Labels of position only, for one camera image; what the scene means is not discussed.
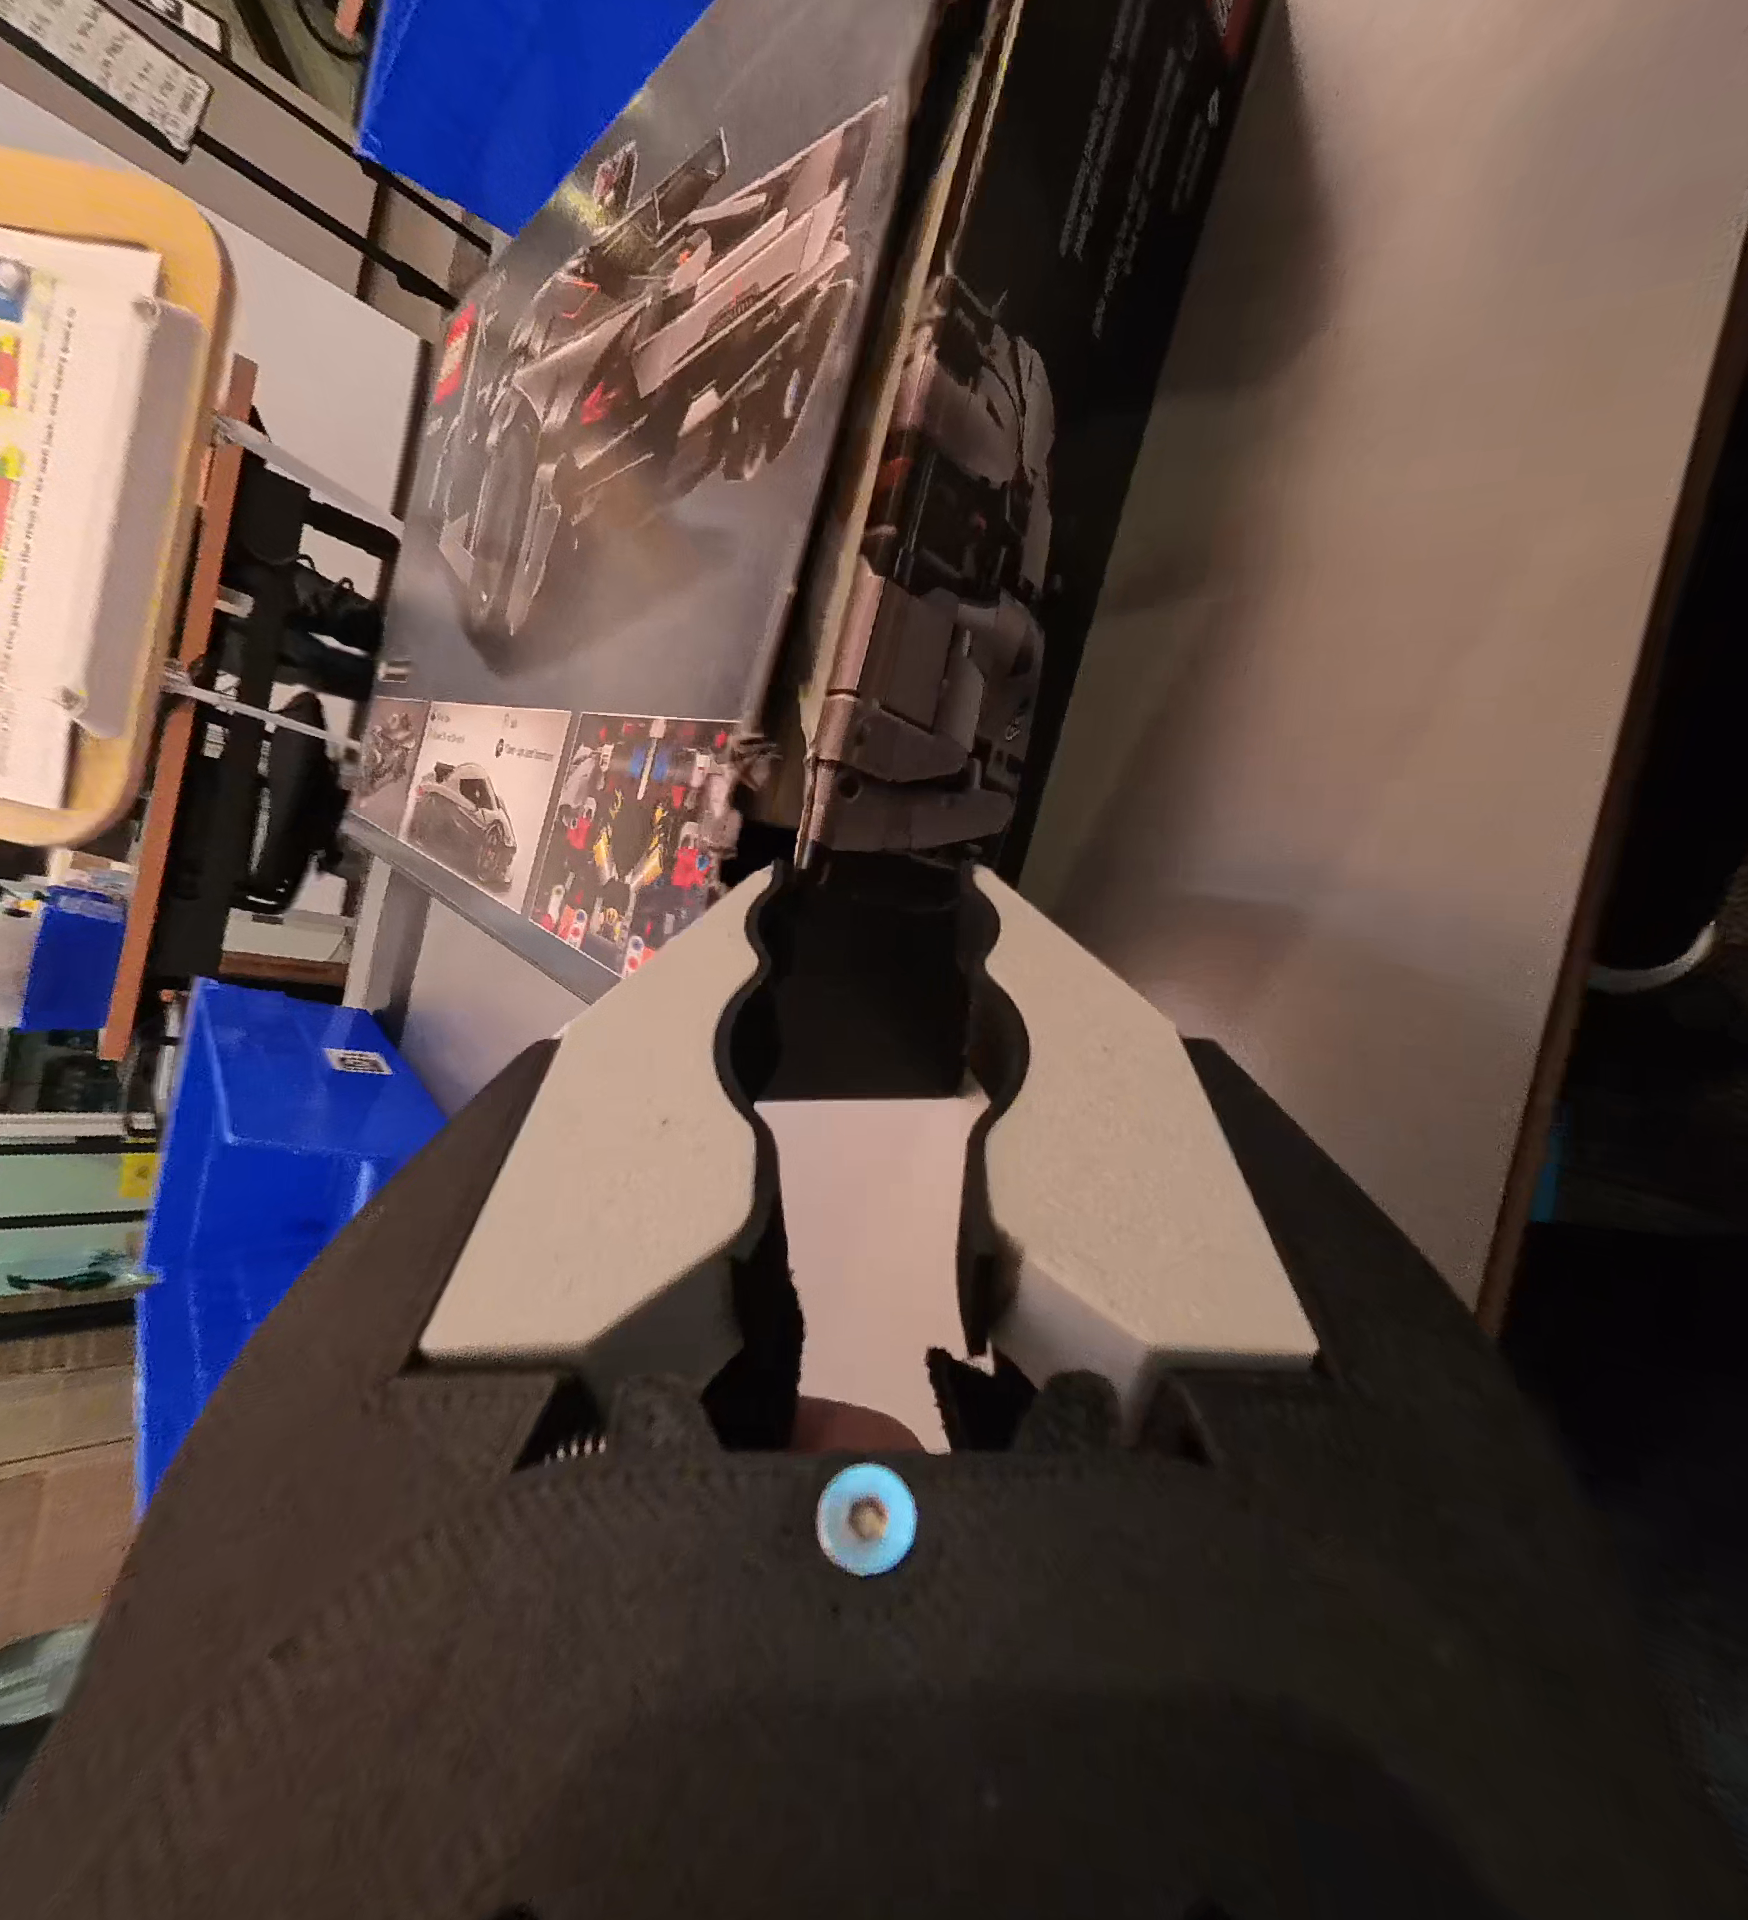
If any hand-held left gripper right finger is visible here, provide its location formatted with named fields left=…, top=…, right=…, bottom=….
left=965, top=872, right=1321, bottom=1431

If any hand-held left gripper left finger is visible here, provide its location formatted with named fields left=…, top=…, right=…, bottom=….
left=420, top=866, right=803, bottom=1384

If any dark lego set box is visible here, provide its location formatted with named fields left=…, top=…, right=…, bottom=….
left=338, top=0, right=1273, bottom=1104

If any blue plastic bin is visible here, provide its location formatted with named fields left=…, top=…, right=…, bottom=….
left=354, top=0, right=721, bottom=245
left=135, top=975, right=453, bottom=1522

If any brown wooden panel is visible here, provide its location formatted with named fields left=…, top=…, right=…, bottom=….
left=100, top=356, right=259, bottom=1063

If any small blue bin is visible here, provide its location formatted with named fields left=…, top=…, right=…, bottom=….
left=17, top=882, right=144, bottom=1037

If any clear acrylic sheet holder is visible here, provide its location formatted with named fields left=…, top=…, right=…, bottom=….
left=70, top=295, right=214, bottom=741

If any printed instruction sheet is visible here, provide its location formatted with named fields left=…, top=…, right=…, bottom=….
left=0, top=208, right=168, bottom=811

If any tan wooden board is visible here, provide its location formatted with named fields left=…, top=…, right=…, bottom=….
left=0, top=127, right=240, bottom=854

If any white printed label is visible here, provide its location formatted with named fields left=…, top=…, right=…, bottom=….
left=0, top=0, right=218, bottom=161

